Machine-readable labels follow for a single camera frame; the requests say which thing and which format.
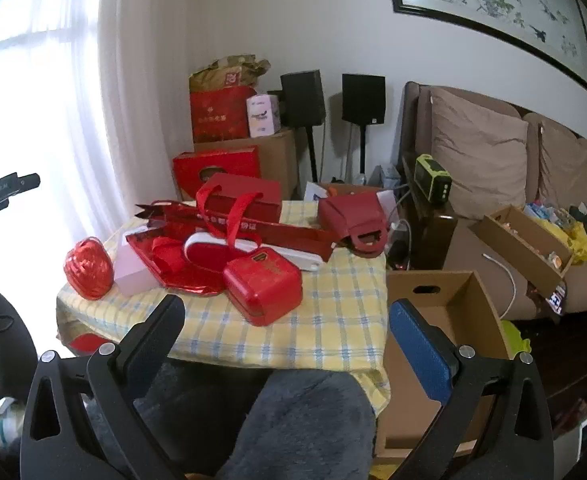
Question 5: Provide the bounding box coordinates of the red cookie gift box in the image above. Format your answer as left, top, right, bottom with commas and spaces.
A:
172, 146, 261, 203

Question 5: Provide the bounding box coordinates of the dark red paper handbag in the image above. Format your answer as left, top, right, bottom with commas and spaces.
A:
318, 191, 390, 259

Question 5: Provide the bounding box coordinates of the large brown cardboard box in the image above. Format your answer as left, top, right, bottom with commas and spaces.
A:
193, 129, 301, 201

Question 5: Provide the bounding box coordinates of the black white snack packet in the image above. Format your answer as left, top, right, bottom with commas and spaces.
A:
547, 284, 570, 317

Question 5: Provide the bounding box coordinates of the brown sofa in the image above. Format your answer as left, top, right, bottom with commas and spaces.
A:
398, 81, 587, 321

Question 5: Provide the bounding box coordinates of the white cable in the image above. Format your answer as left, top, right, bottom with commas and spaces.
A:
482, 252, 519, 318

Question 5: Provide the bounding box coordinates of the green portable radio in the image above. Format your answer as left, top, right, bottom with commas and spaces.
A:
414, 153, 453, 207

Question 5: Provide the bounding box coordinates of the white curtain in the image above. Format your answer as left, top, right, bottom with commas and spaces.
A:
0, 0, 139, 356

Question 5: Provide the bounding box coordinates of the black speaker on stand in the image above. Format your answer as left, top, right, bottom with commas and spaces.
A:
342, 74, 386, 181
280, 70, 325, 186

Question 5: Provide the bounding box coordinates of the yellow plastic bag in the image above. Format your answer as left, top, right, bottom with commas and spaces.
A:
538, 215, 587, 263

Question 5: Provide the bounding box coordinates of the large beige cushion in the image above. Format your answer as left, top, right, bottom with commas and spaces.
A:
429, 86, 529, 221

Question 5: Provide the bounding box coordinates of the red woven ball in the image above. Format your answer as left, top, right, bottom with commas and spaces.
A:
63, 236, 114, 301

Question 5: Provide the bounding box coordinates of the red square tin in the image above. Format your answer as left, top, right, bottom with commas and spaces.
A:
222, 251, 303, 327

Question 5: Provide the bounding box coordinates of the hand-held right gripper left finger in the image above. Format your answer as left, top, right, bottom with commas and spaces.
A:
20, 294, 186, 480

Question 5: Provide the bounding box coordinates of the pink box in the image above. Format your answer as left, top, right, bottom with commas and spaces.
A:
114, 237, 149, 297

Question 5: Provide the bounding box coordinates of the yellow plaid tablecloth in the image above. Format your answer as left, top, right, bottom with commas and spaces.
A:
56, 199, 391, 418

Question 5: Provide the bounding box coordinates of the gold paper bag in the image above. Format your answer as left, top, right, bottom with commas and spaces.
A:
189, 55, 271, 93

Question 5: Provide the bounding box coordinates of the red foil bag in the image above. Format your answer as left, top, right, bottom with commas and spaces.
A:
126, 227, 229, 298

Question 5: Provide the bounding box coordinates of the dark wooden side table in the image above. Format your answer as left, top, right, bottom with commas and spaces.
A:
398, 155, 459, 271

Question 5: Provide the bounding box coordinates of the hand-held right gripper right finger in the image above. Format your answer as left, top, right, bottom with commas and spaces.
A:
388, 299, 567, 480

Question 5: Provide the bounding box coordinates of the cardboard tray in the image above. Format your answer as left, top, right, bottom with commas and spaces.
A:
468, 205, 574, 288

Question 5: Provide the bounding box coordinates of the dark red rectangular box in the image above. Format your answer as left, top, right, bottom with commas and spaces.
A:
203, 173, 282, 223

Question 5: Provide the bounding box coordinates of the white red oval case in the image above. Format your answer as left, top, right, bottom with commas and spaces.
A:
183, 232, 324, 272

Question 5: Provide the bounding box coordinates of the cluttered small cardboard box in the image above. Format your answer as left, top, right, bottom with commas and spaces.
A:
318, 182, 389, 201

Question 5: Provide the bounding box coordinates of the tall red gift box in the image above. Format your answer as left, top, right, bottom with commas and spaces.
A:
190, 85, 258, 145

